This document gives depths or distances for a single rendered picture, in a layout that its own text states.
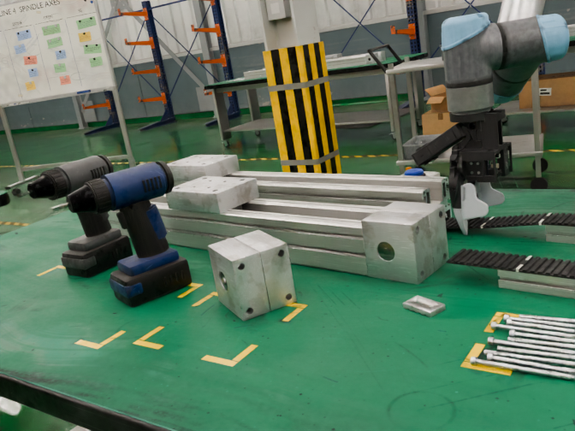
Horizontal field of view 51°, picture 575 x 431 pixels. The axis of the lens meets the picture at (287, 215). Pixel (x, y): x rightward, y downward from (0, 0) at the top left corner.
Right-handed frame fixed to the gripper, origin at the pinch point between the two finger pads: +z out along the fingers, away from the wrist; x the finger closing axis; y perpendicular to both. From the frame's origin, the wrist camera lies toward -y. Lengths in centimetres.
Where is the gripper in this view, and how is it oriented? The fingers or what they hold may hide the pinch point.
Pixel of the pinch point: (468, 221)
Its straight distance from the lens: 113.5
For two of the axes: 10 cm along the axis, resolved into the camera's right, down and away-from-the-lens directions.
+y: 7.5, 0.7, -6.6
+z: 1.6, 9.5, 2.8
